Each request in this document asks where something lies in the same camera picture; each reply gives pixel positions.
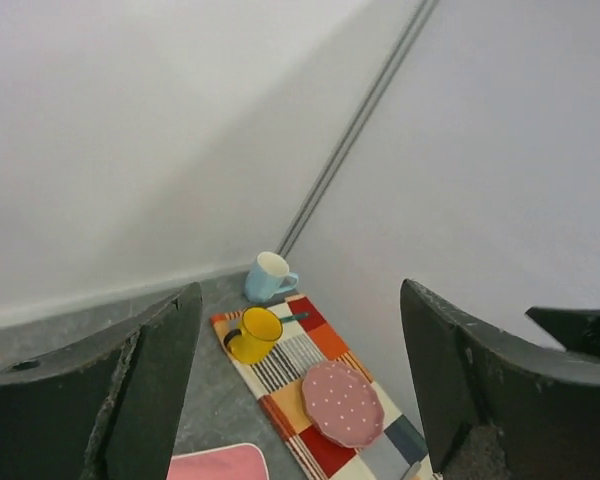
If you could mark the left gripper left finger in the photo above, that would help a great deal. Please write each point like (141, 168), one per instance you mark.
(107, 406)

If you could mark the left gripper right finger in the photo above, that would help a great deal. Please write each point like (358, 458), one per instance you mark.
(496, 406)

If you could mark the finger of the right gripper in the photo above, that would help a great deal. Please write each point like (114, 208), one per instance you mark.
(577, 330)

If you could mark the pink racket bag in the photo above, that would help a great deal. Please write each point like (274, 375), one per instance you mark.
(242, 461)

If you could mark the pink dotted plate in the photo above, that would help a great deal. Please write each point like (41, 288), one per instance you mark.
(342, 405)

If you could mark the yellow mug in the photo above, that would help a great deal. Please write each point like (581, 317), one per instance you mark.
(254, 338)

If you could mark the light blue mug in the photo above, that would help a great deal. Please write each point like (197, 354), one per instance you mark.
(270, 275)

